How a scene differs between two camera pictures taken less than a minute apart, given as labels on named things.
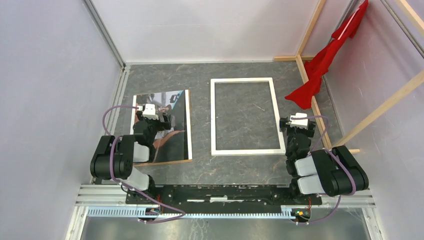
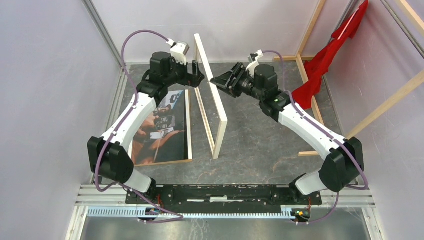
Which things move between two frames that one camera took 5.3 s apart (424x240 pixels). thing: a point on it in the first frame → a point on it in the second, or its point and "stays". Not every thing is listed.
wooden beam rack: [301, 59] stays
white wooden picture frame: [236, 152] → [200, 54]
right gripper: [284, 123] → [223, 80]
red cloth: [317, 66] stays
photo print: [174, 144] stays
